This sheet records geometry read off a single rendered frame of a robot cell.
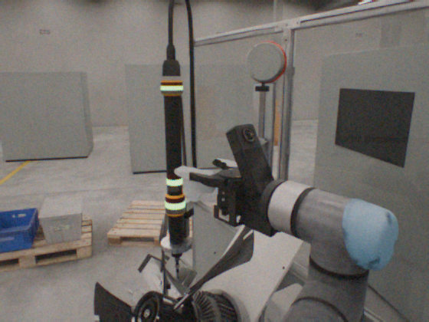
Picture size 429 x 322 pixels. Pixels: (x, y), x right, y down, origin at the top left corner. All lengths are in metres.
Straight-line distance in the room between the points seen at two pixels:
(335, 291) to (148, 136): 5.87
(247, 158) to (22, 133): 7.76
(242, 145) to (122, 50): 12.35
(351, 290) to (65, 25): 12.89
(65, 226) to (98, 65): 9.68
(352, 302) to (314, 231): 0.09
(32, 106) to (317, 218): 7.73
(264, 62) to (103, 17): 11.82
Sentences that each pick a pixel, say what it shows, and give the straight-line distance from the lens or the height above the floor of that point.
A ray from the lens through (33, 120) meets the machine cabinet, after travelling 8.03.
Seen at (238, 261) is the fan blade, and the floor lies 1.42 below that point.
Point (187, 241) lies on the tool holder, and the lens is 0.75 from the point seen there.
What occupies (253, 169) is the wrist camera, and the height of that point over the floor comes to 1.69.
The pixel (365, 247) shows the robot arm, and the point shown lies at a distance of 0.40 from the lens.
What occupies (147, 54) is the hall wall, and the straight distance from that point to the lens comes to 12.78.
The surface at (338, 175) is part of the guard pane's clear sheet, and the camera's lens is 1.28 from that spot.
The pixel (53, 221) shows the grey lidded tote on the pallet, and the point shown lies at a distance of 3.65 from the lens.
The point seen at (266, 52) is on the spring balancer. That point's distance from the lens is 1.30.
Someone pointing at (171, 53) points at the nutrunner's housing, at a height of 1.87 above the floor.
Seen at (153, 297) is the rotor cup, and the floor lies 1.25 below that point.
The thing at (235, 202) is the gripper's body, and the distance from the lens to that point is 0.51.
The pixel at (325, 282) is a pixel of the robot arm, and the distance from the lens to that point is 0.45.
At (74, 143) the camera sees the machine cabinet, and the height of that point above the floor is 0.36.
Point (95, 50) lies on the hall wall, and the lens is 12.86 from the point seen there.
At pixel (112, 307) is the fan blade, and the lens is 1.15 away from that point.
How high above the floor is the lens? 1.82
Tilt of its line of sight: 14 degrees down
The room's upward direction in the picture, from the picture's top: straight up
